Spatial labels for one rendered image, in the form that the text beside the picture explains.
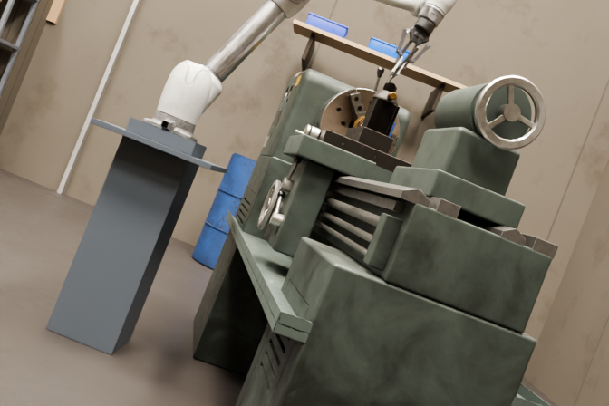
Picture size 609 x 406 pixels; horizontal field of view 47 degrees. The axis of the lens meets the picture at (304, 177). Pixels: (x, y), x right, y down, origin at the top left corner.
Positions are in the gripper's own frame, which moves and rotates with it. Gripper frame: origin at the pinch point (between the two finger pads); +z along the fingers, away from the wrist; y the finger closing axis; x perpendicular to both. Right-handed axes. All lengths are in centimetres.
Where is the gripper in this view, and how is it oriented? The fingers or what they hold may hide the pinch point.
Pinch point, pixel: (399, 66)
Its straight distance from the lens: 274.3
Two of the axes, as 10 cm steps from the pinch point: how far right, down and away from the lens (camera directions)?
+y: 8.4, 5.4, 0.8
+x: -0.9, 0.0, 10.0
